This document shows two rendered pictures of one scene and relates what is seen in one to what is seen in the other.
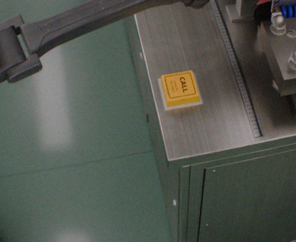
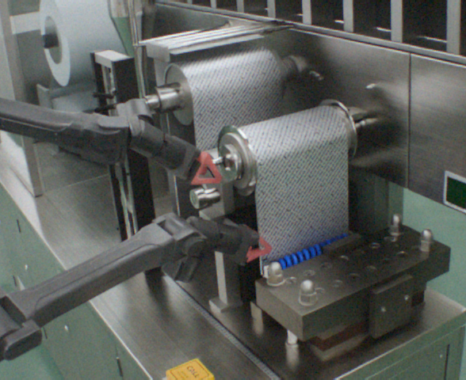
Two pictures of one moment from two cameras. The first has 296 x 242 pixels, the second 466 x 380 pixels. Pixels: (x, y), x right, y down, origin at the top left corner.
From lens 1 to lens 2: 0.42 m
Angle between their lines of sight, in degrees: 38
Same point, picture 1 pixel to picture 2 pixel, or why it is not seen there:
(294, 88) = (315, 328)
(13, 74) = (10, 342)
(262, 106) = (285, 369)
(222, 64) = (225, 349)
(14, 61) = (9, 327)
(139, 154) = not seen: outside the picture
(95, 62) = not seen: outside the picture
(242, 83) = (254, 357)
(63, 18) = (54, 282)
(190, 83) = (200, 369)
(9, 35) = not seen: outside the picture
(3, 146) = not seen: outside the picture
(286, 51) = (292, 294)
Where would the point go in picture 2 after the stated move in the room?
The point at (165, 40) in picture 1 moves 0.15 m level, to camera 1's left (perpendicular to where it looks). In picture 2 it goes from (157, 345) to (89, 366)
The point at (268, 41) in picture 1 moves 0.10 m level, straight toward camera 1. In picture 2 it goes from (269, 294) to (277, 323)
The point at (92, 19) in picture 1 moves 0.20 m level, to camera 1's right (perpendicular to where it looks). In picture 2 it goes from (87, 279) to (202, 247)
